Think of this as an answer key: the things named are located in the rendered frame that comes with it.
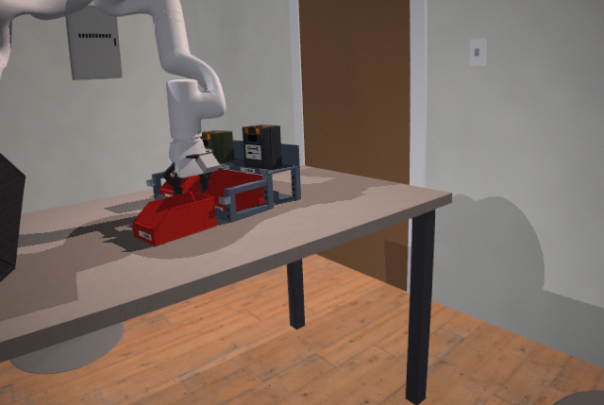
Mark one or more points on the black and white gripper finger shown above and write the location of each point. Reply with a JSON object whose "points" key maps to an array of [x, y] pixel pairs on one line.
{"points": [[175, 181], [204, 182]]}

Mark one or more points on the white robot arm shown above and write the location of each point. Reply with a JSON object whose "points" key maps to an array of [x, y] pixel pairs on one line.
{"points": [[187, 106]]}

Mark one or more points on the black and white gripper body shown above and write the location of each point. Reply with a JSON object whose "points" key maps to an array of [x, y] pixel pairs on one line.
{"points": [[177, 154]]}

